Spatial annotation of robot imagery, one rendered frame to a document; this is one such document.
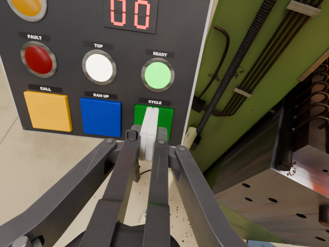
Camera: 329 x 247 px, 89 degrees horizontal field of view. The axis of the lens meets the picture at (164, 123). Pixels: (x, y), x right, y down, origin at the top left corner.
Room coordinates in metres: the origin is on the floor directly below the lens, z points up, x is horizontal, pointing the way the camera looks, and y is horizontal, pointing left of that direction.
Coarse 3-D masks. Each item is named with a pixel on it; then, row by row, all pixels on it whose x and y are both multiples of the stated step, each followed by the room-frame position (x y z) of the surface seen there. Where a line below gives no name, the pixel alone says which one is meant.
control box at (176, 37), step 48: (0, 0) 0.24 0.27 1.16; (48, 0) 0.25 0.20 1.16; (96, 0) 0.26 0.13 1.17; (144, 0) 0.27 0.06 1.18; (192, 0) 0.28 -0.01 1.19; (0, 48) 0.21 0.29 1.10; (48, 48) 0.22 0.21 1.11; (96, 48) 0.23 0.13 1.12; (144, 48) 0.24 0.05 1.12; (192, 48) 0.25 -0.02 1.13; (96, 96) 0.19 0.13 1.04; (144, 96) 0.20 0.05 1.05; (192, 96) 0.22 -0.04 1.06
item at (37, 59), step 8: (32, 48) 0.21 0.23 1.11; (40, 48) 0.21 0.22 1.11; (24, 56) 0.20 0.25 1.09; (32, 56) 0.20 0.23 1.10; (40, 56) 0.21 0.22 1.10; (48, 56) 0.21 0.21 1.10; (32, 64) 0.20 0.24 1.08; (40, 64) 0.20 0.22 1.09; (48, 64) 0.20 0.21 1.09; (40, 72) 0.19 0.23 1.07; (48, 72) 0.20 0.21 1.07
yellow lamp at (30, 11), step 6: (12, 0) 0.24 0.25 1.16; (18, 0) 0.24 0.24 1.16; (24, 0) 0.24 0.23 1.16; (30, 0) 0.24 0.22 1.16; (36, 0) 0.25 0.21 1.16; (18, 6) 0.24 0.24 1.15; (24, 6) 0.24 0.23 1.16; (30, 6) 0.24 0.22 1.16; (36, 6) 0.24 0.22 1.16; (24, 12) 0.24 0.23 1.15; (30, 12) 0.24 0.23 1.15; (36, 12) 0.24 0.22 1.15
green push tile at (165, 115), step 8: (136, 104) 0.19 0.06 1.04; (136, 112) 0.18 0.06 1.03; (144, 112) 0.18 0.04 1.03; (160, 112) 0.19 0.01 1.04; (168, 112) 0.19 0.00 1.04; (136, 120) 0.17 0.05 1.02; (160, 120) 0.18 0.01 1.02; (168, 120) 0.18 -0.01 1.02; (168, 128) 0.17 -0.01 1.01; (168, 136) 0.16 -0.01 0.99
